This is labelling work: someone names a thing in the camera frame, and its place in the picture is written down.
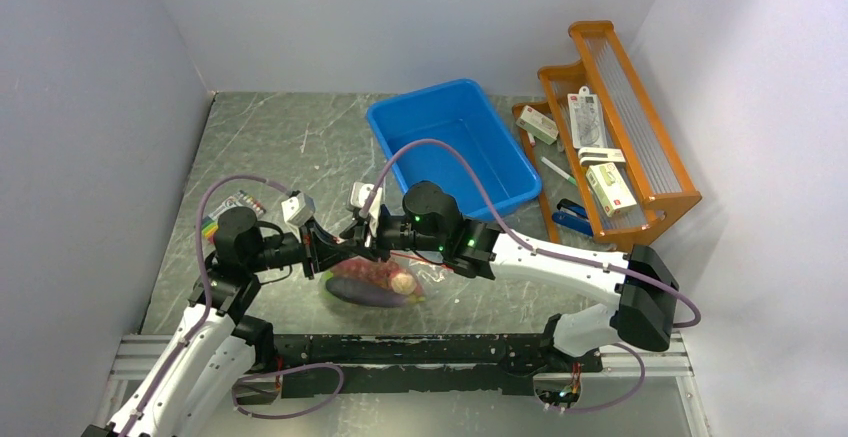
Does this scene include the clear blister pack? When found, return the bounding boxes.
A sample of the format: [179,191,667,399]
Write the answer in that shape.
[566,86,607,149]

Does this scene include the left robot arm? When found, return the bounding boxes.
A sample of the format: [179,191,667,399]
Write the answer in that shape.
[83,199,344,436]

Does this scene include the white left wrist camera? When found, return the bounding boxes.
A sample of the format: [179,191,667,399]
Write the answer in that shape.
[281,193,315,228]

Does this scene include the blue plastic bin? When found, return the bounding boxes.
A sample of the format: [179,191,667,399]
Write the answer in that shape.
[366,79,542,221]

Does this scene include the purple fake eggplant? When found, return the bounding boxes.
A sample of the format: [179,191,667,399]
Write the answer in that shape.
[324,277,420,308]

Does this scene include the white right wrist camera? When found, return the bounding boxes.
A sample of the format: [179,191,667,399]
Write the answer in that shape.
[349,182,384,220]

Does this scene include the marker pen pack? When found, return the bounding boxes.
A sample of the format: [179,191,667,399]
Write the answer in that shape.
[200,188,268,243]

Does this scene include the black aluminium base frame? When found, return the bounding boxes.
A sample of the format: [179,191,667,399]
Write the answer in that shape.
[109,331,694,399]

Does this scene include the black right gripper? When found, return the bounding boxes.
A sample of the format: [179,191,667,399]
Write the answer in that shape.
[336,207,446,263]

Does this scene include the clear zip bag red seal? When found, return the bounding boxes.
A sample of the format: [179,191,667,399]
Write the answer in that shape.
[321,251,447,308]

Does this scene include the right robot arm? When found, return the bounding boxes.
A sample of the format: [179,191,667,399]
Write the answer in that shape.
[341,181,679,371]

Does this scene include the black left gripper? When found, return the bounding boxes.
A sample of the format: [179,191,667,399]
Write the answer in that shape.
[246,214,358,279]

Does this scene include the white red large box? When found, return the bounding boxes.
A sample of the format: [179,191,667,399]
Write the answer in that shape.
[586,163,637,217]

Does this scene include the blue stapler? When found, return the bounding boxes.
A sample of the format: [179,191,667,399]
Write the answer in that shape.
[551,198,594,237]

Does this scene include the orange wooden rack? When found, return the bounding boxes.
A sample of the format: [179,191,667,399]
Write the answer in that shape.
[512,20,702,251]

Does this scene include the white green small box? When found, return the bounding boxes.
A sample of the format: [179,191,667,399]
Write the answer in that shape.
[516,105,559,145]

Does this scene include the white flat box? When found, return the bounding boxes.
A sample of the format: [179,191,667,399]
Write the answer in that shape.
[577,147,626,167]

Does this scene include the red fake grapes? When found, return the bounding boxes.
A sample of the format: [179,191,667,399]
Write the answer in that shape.
[330,258,406,288]

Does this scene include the white green pen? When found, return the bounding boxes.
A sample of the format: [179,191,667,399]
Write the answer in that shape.
[541,157,577,185]

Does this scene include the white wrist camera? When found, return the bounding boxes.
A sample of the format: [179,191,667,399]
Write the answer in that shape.
[281,193,315,228]
[349,182,384,220]

